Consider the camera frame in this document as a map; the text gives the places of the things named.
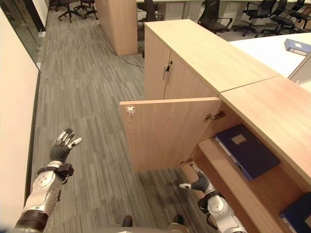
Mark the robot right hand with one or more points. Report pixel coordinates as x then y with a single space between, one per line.
201 183

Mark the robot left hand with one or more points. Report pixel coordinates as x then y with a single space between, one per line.
59 151

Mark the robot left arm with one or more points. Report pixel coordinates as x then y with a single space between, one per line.
42 194

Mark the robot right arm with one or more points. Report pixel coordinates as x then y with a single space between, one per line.
219 210

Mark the dark blue folder grey label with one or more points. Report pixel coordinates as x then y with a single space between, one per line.
252 155

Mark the wooden cabinet door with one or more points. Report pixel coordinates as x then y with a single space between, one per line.
165 131

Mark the open wooden office cabinet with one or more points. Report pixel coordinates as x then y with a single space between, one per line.
274 109

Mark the cabinet key with black tag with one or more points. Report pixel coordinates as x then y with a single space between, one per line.
168 67

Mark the closed wooden office cabinet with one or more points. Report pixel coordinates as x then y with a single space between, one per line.
206 55

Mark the tall wooden cabinet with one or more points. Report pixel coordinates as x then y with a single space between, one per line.
119 26

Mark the black office chair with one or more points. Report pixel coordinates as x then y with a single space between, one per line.
69 8
213 19
255 17
302 14
281 20
88 7
148 14

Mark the white office desk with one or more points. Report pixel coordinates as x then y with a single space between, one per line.
267 53

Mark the light blue box folder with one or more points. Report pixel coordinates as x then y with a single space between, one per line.
297 46

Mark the robot right dark foot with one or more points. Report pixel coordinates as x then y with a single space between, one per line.
179 219

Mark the robot dark foot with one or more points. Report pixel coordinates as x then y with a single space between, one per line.
127 221
179 219

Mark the metal door hinge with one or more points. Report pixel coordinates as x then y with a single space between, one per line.
215 116

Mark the robot grey torso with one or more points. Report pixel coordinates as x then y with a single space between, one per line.
136 230

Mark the white door lock plate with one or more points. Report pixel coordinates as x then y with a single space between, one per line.
130 111

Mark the robot left dark foot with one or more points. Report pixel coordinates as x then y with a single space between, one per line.
127 221

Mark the grey desk partition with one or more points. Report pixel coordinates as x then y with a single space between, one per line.
301 71

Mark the black door frame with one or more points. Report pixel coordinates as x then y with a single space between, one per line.
37 14

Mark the white drawer pedestal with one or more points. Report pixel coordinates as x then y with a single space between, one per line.
176 9
227 14

